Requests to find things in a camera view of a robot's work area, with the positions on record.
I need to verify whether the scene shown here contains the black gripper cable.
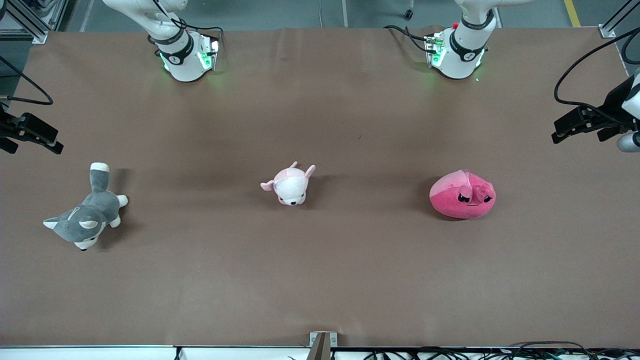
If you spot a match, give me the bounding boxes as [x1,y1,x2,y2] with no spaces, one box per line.
[553,27,640,127]
[0,55,54,106]

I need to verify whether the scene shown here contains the metal base connector plate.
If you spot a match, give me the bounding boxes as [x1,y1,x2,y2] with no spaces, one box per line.
[197,33,221,71]
[423,32,447,69]

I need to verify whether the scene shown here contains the brown table cover sheet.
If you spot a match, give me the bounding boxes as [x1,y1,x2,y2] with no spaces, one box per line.
[0,26,640,349]

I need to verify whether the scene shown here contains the round hot pink plush toy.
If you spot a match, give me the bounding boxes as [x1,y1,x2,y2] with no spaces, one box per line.
[429,169,497,221]

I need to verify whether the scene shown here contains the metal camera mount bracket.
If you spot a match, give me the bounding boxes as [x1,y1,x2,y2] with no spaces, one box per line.
[306,331,339,360]

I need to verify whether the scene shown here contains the tangled black cables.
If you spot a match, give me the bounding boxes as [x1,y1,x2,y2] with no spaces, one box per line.
[362,341,640,360]

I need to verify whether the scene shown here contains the pale pink puppy plush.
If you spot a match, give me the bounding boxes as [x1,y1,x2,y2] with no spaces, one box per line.
[260,161,317,207]

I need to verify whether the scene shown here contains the grey white husky plush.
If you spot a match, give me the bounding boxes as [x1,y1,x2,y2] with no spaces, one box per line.
[43,162,129,252]

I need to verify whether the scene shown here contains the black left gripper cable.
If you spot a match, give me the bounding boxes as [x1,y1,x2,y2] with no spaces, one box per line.
[553,27,640,127]

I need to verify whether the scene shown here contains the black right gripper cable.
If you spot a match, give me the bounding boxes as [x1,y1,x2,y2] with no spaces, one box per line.
[0,55,54,106]

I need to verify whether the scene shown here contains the black arm base cable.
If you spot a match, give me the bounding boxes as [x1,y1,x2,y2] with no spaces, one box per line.
[383,24,434,54]
[150,0,224,37]

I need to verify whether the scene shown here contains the aluminium frame post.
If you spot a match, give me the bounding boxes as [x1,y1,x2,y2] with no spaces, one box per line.
[0,0,68,45]
[598,0,640,39]

